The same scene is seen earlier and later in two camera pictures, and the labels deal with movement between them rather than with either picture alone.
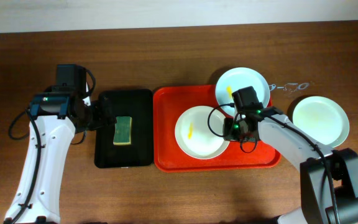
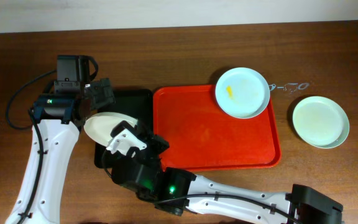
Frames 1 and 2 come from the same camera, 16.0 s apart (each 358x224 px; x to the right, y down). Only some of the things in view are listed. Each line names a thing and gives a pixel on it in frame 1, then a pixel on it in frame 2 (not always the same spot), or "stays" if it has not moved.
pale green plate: x=322 y=119 stays
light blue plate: x=237 y=79 stays
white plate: x=194 y=136 → x=99 y=126
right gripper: x=227 y=133 → x=134 y=138
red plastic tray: x=169 y=102 stays
